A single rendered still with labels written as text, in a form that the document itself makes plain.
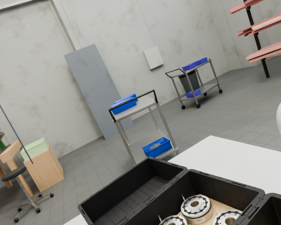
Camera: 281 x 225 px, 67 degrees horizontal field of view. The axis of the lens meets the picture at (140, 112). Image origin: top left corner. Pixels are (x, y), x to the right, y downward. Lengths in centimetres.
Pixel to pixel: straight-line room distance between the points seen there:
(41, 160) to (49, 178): 37
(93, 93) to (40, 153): 218
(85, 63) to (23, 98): 181
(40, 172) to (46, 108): 223
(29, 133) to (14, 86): 124
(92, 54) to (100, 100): 124
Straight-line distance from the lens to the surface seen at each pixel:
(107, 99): 577
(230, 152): 137
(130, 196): 107
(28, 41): 641
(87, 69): 589
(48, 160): 441
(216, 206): 82
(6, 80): 634
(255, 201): 66
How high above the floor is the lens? 135
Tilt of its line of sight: 11 degrees down
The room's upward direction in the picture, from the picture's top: 24 degrees counter-clockwise
